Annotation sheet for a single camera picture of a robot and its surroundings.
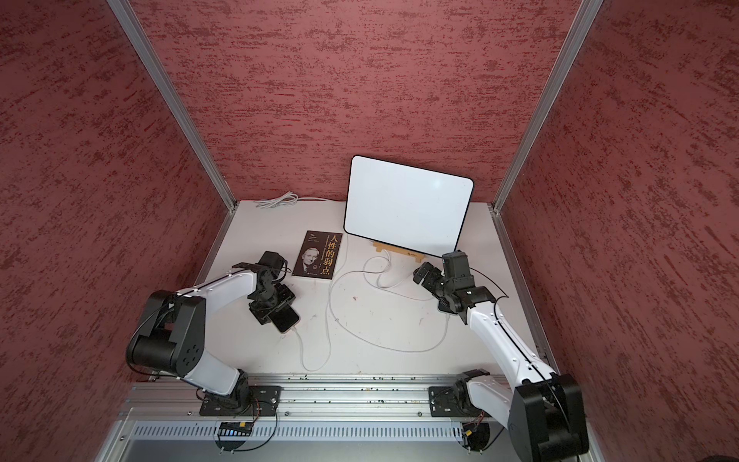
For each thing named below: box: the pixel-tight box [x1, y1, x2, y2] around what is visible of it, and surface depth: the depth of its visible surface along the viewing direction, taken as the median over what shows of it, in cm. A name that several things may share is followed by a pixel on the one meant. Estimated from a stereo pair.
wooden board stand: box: [372, 241, 426, 263], surface depth 103 cm
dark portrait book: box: [291, 230, 344, 281], surface depth 105 cm
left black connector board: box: [218, 421, 254, 437], surface depth 74 cm
